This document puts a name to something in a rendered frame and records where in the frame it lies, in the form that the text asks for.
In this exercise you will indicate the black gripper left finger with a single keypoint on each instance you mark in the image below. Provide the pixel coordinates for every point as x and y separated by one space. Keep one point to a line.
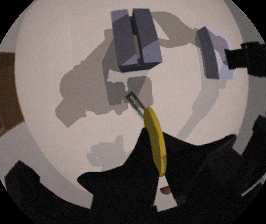
137 175

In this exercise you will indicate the gold coin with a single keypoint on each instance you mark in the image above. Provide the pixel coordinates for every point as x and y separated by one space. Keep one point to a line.
156 139

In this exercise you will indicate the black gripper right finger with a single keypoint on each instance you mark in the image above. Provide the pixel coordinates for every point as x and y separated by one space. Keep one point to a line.
185 161

